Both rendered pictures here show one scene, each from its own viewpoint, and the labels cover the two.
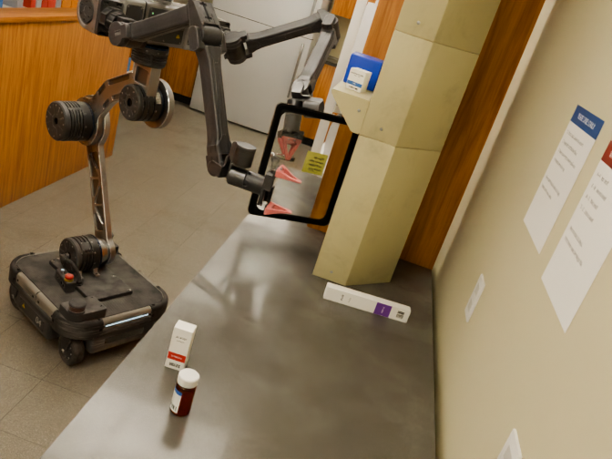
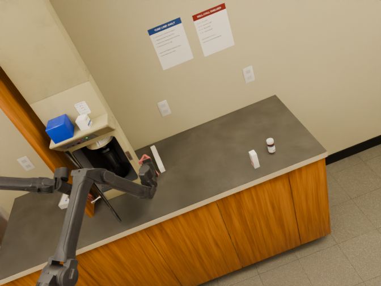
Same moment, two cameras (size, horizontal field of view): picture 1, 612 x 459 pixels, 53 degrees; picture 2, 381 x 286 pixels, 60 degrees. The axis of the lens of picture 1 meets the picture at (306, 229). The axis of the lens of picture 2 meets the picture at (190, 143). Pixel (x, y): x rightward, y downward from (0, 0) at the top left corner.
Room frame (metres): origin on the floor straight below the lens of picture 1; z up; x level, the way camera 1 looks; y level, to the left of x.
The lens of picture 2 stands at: (1.46, 1.54, 2.32)
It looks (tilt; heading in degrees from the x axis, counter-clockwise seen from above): 37 degrees down; 267
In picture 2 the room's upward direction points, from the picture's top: 22 degrees counter-clockwise
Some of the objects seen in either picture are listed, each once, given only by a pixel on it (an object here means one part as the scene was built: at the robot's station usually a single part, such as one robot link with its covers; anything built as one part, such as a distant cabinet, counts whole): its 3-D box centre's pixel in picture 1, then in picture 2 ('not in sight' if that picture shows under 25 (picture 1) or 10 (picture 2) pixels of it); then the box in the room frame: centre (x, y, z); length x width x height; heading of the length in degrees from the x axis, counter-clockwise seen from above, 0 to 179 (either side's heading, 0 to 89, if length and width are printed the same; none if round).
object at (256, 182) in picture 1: (258, 184); (149, 174); (1.66, 0.17, 1.20); 0.07 x 0.07 x 0.10; 86
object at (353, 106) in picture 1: (351, 103); (83, 137); (1.90, -0.02, 1.46); 0.32 x 0.11 x 0.10; 176
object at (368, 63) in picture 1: (363, 71); (60, 129); (1.97, -0.02, 1.56); 0.10 x 0.10 x 0.09; 86
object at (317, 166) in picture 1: (303, 168); (93, 188); (1.98, 0.07, 1.19); 0.30 x 0.01 x 0.40; 113
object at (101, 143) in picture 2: not in sight; (97, 135); (1.86, -0.17, 1.34); 0.18 x 0.18 x 0.05
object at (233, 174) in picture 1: (239, 175); (151, 181); (1.66, 0.23, 1.21); 0.07 x 0.06 x 0.07; 86
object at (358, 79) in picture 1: (358, 79); (84, 122); (1.85, -0.01, 1.54); 0.05 x 0.05 x 0.06; 71
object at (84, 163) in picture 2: not in sight; (106, 153); (1.88, -0.20, 1.19); 0.26 x 0.24 x 0.35; 176
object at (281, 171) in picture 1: (284, 181); (145, 161); (1.65, 0.10, 1.23); 0.09 x 0.07 x 0.07; 86
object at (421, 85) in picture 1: (392, 162); (96, 137); (1.88, -0.20, 1.33); 0.32 x 0.25 x 0.77; 176
